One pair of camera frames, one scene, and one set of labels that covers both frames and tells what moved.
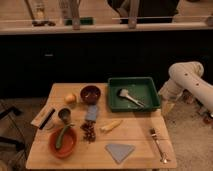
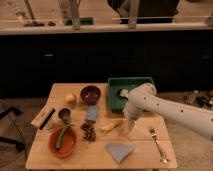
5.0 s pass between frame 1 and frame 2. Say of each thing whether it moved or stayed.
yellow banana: stayed
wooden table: stayed
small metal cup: stayed
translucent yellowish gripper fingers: moved
